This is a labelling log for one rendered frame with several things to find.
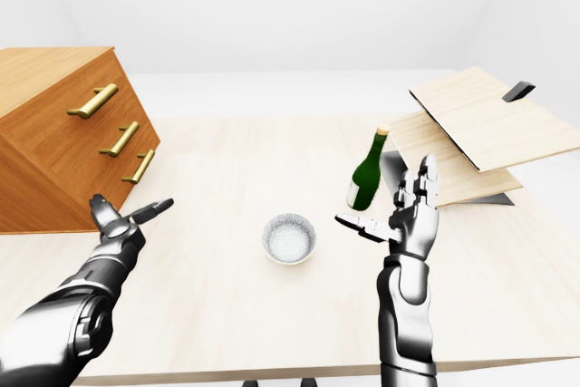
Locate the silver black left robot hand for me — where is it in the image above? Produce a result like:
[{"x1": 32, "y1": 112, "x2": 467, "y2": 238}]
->
[{"x1": 87, "y1": 193, "x2": 176, "y2": 247}]

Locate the medium brass handle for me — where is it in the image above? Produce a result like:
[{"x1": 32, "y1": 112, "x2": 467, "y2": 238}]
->
[{"x1": 99, "y1": 121, "x2": 140, "y2": 158}]

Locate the small wooden drawer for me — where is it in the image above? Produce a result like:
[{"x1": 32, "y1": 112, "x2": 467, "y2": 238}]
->
[{"x1": 83, "y1": 135, "x2": 162, "y2": 219}]

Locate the speckled grey bowl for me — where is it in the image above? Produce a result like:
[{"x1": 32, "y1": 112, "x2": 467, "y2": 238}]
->
[{"x1": 261, "y1": 211, "x2": 319, "y2": 267}]

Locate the short brass handle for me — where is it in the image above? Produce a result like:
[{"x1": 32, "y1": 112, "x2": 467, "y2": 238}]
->
[{"x1": 121, "y1": 149, "x2": 157, "y2": 185}]

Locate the green glass bottle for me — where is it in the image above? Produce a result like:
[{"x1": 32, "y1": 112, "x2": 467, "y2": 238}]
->
[{"x1": 345, "y1": 125, "x2": 392, "y2": 213}]

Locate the black block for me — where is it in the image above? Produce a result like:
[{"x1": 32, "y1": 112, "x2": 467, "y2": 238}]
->
[{"x1": 502, "y1": 81, "x2": 537, "y2": 104}]

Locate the medium wooden drawer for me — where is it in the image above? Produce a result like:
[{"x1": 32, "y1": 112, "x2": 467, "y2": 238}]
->
[{"x1": 50, "y1": 103, "x2": 155, "y2": 196}]

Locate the large wooden drawer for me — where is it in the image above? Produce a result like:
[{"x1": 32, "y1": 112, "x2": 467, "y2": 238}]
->
[{"x1": 0, "y1": 48, "x2": 145, "y2": 171}]

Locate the long brass handle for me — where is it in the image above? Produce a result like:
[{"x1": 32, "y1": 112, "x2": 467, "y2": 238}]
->
[{"x1": 66, "y1": 82, "x2": 120, "y2": 121}]

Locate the wooden cabinet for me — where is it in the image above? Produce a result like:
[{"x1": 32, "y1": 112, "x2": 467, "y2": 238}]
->
[{"x1": 0, "y1": 45, "x2": 162, "y2": 235}]

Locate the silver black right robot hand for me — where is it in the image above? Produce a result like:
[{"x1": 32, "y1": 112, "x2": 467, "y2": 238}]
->
[{"x1": 333, "y1": 153, "x2": 442, "y2": 263}]

